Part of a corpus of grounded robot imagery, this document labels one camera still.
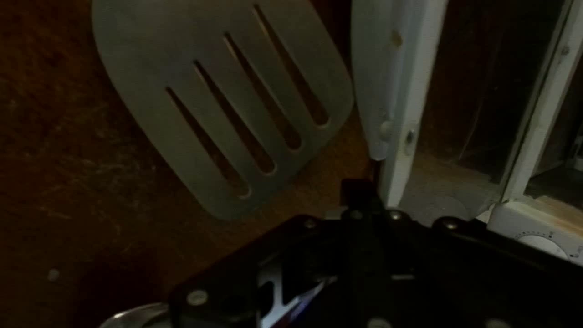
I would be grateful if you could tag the white oven knob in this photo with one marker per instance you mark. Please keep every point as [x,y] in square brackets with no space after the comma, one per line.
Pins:
[544,243]

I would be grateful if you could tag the white oven door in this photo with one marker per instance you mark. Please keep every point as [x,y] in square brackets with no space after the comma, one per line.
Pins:
[410,114]

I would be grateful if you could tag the white toaster oven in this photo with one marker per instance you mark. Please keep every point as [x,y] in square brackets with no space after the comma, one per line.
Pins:
[528,218]

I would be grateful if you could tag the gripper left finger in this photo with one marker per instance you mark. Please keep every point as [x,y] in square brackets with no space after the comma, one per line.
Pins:
[291,246]

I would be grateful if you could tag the grey slotted spatula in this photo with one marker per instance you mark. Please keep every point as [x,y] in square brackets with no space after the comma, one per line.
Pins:
[150,50]

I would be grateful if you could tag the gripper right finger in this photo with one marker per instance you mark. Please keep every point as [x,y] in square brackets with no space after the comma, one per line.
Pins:
[478,269]

